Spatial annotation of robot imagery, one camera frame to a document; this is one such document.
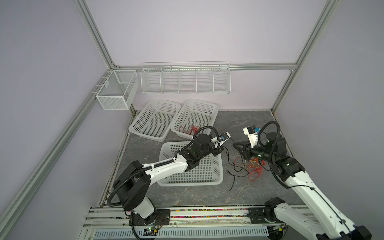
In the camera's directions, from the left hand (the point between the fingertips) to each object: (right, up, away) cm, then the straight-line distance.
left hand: (225, 139), depth 77 cm
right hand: (+4, -3, -5) cm, 7 cm away
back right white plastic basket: (-18, +16, +42) cm, 48 cm away
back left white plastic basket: (-47, +11, +38) cm, 62 cm away
